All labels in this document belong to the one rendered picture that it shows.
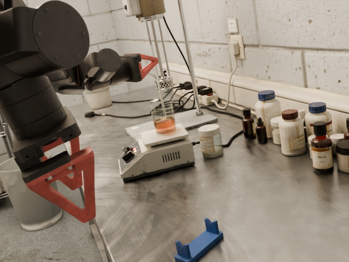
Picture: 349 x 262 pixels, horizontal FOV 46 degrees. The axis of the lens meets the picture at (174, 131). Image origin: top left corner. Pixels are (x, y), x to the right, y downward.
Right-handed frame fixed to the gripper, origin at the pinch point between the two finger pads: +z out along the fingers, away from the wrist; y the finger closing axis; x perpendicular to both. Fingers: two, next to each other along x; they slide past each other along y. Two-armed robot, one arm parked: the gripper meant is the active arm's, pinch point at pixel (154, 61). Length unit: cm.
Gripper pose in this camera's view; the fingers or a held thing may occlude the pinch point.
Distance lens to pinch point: 108.6
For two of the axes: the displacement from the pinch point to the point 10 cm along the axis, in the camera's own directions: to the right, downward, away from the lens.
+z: 7.9, -3.1, 5.3
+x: 1.8, 9.4, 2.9
